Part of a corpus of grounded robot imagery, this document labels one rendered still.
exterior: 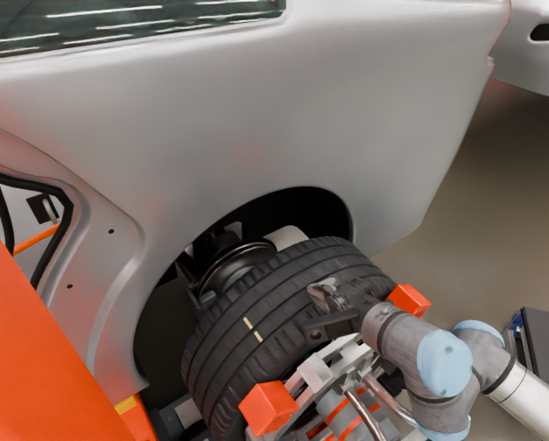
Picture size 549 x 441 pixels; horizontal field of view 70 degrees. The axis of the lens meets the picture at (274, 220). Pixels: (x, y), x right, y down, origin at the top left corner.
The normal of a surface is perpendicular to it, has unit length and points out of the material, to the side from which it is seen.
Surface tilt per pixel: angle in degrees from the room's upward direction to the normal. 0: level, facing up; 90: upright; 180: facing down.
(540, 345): 0
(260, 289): 19
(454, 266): 0
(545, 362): 0
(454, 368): 57
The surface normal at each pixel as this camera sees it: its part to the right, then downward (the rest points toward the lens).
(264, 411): -0.56, -0.24
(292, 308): -0.17, -0.60
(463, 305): 0.03, -0.71
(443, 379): 0.48, 0.11
